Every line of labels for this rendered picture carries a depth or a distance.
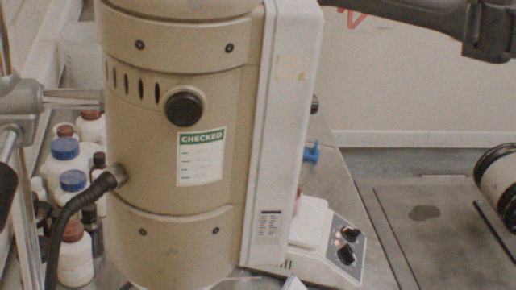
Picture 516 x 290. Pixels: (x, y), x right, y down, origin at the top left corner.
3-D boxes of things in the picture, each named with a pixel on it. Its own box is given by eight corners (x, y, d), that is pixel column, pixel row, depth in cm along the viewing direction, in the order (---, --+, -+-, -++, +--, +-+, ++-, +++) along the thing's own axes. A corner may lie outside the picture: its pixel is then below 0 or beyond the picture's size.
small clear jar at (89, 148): (73, 189, 112) (71, 160, 108) (69, 171, 116) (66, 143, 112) (105, 184, 114) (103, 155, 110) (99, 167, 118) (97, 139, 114)
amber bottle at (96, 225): (108, 254, 98) (105, 209, 93) (85, 262, 97) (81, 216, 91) (99, 239, 101) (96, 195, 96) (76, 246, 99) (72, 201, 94)
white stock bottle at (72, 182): (86, 213, 106) (82, 160, 100) (103, 233, 103) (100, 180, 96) (52, 225, 103) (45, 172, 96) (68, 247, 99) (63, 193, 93)
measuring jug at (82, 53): (144, 97, 143) (143, 39, 134) (101, 116, 134) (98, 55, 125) (93, 71, 151) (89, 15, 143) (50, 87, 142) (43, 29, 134)
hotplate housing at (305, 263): (364, 245, 106) (373, 211, 102) (358, 299, 95) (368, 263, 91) (243, 218, 109) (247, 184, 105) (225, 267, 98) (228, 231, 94)
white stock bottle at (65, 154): (51, 218, 104) (43, 158, 97) (48, 193, 110) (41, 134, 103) (93, 212, 107) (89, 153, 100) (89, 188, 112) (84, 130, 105)
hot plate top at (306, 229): (328, 204, 103) (329, 200, 102) (318, 250, 93) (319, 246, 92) (260, 189, 104) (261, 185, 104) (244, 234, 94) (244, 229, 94)
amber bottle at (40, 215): (31, 236, 100) (23, 184, 94) (56, 242, 100) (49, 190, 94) (17, 254, 97) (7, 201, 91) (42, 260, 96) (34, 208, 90)
